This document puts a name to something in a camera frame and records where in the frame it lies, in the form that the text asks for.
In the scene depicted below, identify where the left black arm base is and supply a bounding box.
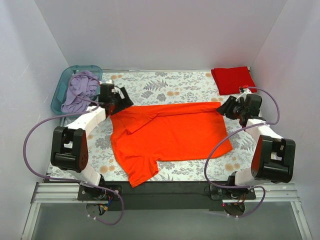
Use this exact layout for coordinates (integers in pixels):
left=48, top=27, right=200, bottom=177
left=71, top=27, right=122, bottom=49
left=77, top=183, right=122, bottom=201

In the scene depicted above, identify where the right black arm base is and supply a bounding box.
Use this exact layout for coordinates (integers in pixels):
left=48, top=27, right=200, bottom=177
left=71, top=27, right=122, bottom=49
left=208, top=185, right=256, bottom=200

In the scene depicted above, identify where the floral patterned table mat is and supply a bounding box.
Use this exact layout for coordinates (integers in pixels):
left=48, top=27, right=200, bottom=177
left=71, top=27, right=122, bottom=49
left=87, top=71, right=256, bottom=181

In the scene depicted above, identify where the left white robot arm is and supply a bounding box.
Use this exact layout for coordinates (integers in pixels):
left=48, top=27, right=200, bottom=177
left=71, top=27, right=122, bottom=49
left=50, top=83, right=133, bottom=200

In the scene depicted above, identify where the orange t shirt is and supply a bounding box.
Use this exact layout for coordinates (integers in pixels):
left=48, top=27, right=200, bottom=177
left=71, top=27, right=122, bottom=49
left=110, top=102, right=233, bottom=188

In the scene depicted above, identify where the crumpled lavender t shirt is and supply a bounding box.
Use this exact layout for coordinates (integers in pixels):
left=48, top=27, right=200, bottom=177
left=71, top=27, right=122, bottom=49
left=61, top=70, right=100, bottom=113

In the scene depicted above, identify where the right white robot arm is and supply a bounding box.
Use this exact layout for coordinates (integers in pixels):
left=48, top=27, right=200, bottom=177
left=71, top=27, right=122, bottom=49
left=216, top=93, right=296, bottom=199

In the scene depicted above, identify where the teal plastic bin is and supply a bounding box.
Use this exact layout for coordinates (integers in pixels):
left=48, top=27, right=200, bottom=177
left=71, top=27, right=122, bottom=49
left=50, top=65, right=103, bottom=116

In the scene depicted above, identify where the folded red t shirt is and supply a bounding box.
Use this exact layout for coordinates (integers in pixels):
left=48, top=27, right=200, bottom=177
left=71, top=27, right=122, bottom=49
left=211, top=66, right=256, bottom=96

